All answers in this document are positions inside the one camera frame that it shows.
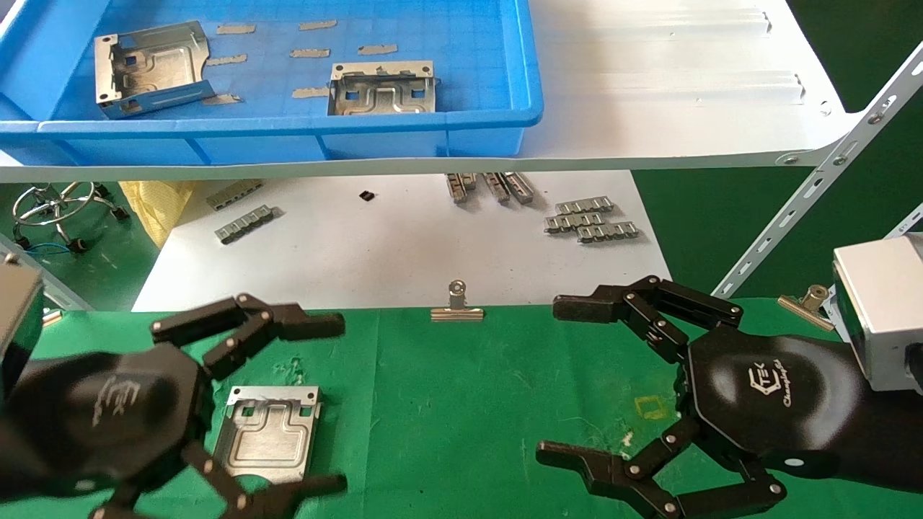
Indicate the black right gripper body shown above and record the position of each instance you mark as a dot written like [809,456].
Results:
[779,404]

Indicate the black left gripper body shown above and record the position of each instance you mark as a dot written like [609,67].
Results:
[94,411]

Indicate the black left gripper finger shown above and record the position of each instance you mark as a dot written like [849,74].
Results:
[252,321]
[274,501]

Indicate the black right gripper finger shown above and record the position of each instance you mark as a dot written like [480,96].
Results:
[649,299]
[649,479]

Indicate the stamped silver metal plate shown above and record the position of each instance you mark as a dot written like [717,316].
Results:
[155,68]
[267,440]
[382,94]

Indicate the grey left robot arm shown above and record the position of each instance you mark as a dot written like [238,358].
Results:
[18,317]

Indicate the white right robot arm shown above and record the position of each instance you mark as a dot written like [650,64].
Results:
[880,303]

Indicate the ribbed silver metal strip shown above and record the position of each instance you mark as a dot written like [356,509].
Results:
[245,223]
[520,189]
[607,232]
[458,187]
[584,206]
[234,194]
[496,189]
[573,222]

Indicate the white shelf board with strips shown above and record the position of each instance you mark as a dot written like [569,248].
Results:
[375,252]

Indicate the yellow plastic bag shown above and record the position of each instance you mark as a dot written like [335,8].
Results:
[155,209]

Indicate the chrome swivel stool base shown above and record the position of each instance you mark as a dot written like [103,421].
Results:
[77,245]

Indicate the blue plastic bin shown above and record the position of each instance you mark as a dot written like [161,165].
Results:
[288,144]

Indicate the green table cloth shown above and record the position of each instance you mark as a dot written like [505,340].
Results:
[447,418]

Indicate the white shelf board with bin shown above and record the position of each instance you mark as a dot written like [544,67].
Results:
[649,86]

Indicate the white background storage rack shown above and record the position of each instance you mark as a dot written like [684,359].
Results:
[910,220]

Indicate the grey metal frame rail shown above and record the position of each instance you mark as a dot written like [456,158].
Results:
[50,288]

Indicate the white slotted shelf post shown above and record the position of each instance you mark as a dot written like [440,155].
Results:
[815,184]

